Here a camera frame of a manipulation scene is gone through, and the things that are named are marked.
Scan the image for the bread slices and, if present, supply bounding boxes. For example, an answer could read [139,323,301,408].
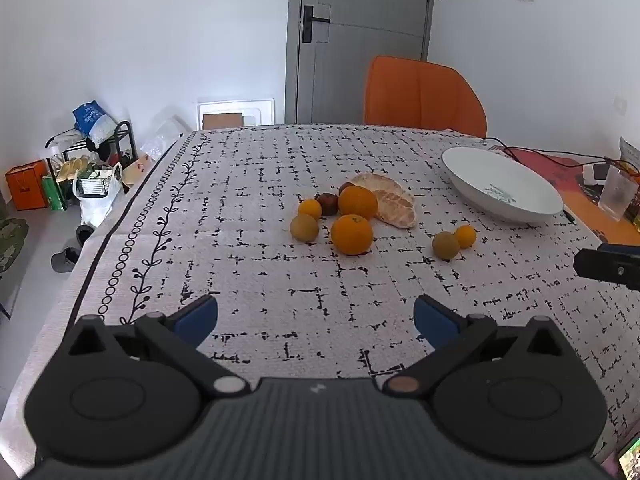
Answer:
[348,172,408,201]

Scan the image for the green box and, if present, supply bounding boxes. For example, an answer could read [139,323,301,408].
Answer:
[41,175,68,211]

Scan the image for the peeled pomelo piece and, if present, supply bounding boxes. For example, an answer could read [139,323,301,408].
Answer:
[374,191,417,228]

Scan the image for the grey door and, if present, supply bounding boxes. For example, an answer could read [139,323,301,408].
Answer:
[286,0,436,126]

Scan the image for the orange cardboard box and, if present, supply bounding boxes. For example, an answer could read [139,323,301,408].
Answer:
[5,160,50,211]

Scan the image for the printed paper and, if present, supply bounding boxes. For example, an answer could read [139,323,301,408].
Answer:
[618,136,640,166]

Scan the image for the white patterned tablecloth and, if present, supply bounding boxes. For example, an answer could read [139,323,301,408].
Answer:
[0,124,640,480]

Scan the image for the clear plastic cup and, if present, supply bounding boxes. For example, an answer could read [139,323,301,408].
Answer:
[598,164,640,222]

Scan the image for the white foam box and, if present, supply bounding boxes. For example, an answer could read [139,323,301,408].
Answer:
[196,97,276,131]

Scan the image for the large orange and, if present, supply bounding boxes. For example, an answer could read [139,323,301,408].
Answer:
[330,214,374,256]
[338,185,379,222]

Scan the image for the black metal rack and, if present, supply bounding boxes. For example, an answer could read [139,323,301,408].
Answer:
[46,121,138,171]

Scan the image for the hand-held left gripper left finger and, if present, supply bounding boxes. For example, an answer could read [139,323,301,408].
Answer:
[67,295,251,402]

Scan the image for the camouflage cloth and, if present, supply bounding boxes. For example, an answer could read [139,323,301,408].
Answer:
[0,217,30,276]

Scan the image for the yellow slippers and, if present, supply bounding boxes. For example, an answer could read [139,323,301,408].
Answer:
[56,157,91,181]

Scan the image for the smartphone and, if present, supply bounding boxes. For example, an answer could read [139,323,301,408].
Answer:
[616,435,640,480]

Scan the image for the black cable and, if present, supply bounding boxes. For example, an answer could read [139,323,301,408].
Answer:
[487,137,621,166]

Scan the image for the white ceramic plate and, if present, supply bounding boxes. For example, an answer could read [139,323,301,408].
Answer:
[441,146,565,225]

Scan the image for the clear plastic bag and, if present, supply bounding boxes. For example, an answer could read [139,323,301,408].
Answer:
[140,116,187,161]

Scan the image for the white charger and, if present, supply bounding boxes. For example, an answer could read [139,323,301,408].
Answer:
[582,162,608,186]

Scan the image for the blue plastic bag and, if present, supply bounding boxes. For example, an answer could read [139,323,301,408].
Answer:
[72,101,117,142]

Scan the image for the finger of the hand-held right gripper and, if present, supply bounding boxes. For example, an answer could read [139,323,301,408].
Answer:
[573,243,640,291]

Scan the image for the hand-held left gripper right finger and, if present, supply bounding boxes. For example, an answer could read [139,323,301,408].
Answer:
[382,295,571,401]

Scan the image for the dark red plum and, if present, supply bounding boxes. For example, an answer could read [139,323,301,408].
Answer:
[316,193,341,218]

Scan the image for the white plastic bag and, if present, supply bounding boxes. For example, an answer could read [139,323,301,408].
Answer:
[72,162,125,228]

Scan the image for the black door handle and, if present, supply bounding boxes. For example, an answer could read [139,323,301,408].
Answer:
[303,5,331,43]

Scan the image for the orange and red printed mat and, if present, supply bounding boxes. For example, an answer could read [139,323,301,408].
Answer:
[492,147,640,246]

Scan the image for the orange chair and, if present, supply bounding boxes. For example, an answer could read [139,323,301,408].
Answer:
[363,55,488,139]

